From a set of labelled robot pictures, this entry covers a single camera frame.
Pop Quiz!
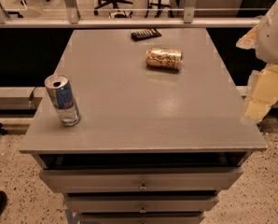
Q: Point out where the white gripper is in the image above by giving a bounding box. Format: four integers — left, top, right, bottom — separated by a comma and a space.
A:
236, 0, 278, 123

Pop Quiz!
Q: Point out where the orange soda can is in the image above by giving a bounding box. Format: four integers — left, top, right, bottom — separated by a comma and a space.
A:
146, 47, 183, 70

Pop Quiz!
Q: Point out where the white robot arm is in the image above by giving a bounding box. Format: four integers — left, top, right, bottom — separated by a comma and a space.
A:
236, 0, 278, 124

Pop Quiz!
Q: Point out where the blue silver energy drink can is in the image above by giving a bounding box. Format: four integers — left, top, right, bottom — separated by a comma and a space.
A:
45, 75, 80, 126

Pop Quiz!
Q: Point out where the black remote control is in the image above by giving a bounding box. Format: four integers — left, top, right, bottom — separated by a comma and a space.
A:
131, 29, 161, 41

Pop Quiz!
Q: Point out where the grey drawer cabinet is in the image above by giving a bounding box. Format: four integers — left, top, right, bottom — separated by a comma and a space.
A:
19, 27, 269, 224

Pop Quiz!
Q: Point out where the top grey drawer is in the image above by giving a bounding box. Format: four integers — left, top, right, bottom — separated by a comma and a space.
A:
39, 167, 243, 193

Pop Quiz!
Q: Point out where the grey drawer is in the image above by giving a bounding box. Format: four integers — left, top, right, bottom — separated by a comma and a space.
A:
39, 167, 243, 193
64, 193, 219, 214
79, 213, 204, 224

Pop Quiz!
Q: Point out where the bottom grey drawer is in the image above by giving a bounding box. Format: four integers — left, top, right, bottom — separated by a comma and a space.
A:
79, 213, 204, 224

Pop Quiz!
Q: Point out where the middle grey drawer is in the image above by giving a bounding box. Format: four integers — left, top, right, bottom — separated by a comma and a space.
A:
64, 193, 219, 214

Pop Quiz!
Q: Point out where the metal railing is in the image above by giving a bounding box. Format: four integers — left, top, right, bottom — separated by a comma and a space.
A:
0, 0, 262, 29

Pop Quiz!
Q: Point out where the black cable on left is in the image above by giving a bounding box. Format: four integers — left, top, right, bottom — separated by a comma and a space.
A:
28, 86, 39, 110

